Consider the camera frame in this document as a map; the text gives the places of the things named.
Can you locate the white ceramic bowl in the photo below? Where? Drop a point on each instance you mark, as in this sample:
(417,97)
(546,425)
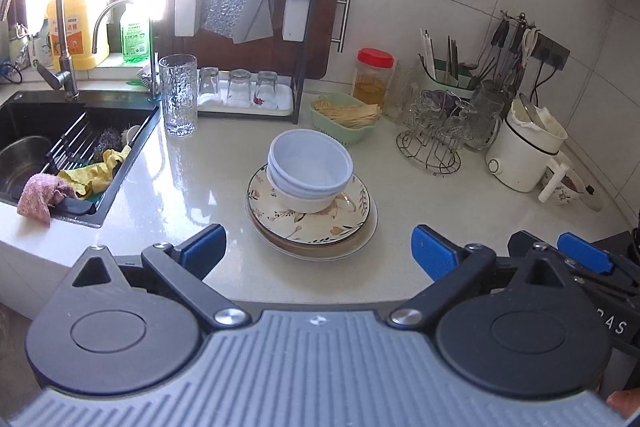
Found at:
(305,201)

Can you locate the black dish rack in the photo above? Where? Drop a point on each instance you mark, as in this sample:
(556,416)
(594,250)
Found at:
(245,21)

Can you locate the chrome kitchen faucet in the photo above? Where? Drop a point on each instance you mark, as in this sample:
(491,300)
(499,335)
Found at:
(64,79)

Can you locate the green dish soap bottle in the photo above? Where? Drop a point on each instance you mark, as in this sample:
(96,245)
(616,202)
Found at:
(134,38)

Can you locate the pink cloth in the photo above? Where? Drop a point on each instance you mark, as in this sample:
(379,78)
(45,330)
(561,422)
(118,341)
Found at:
(39,193)

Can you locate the cream floral plate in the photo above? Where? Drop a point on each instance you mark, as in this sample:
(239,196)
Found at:
(318,222)

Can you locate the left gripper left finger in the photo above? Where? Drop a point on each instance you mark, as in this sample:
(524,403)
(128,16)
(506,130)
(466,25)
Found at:
(180,271)

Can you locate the red-lid plastic jar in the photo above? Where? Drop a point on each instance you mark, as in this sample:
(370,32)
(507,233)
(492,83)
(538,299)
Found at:
(374,68)

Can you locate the yellow detergent bottle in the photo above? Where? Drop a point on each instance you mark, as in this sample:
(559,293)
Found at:
(80,16)

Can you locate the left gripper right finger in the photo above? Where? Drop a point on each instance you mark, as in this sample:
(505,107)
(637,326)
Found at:
(456,273)

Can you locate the glass mug with handle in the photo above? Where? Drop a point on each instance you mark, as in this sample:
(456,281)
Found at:
(484,121)

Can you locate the green utensil holder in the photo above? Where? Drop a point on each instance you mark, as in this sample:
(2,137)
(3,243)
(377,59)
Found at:
(448,74)

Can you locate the green basket with noodles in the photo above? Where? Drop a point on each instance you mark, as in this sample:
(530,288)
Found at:
(344,118)

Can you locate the yellow cloth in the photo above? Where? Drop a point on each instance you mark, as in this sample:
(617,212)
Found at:
(95,178)

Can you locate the black wall socket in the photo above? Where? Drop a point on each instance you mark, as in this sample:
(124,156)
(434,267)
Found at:
(547,51)

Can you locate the brown wooden cutting board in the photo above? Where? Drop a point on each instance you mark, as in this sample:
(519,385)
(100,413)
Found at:
(270,53)

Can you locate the lilac plastic bowl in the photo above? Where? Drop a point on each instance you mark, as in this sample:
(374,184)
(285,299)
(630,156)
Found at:
(307,162)

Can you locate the small chrome faucet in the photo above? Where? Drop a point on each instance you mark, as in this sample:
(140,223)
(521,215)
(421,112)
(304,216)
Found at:
(149,76)

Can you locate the upturned small glass right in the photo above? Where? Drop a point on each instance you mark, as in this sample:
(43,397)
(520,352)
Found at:
(265,95)

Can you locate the tall textured drinking glass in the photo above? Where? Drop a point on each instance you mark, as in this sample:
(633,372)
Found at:
(179,93)

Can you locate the black kitchen sink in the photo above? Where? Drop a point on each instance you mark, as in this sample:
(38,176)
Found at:
(76,130)

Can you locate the upturned small glass middle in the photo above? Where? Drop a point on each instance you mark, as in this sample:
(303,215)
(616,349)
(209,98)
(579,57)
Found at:
(238,94)

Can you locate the white electric cooker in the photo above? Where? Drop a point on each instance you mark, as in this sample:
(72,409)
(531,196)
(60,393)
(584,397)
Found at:
(528,143)

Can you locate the person's right hand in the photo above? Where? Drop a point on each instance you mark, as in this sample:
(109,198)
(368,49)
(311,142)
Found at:
(625,402)

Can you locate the upturned small glass left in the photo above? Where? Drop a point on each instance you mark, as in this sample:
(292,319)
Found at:
(209,81)

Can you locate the wire glass-holder rack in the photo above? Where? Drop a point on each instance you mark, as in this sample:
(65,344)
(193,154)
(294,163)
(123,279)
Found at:
(437,125)

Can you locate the floral ceramic cup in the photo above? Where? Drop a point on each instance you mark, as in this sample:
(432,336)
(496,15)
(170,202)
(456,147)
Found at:
(571,187)

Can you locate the steel pot in sink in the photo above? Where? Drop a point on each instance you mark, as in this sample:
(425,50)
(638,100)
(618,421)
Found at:
(21,160)

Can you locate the upturned small glass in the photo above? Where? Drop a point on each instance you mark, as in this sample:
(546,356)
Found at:
(265,95)
(238,94)
(209,81)

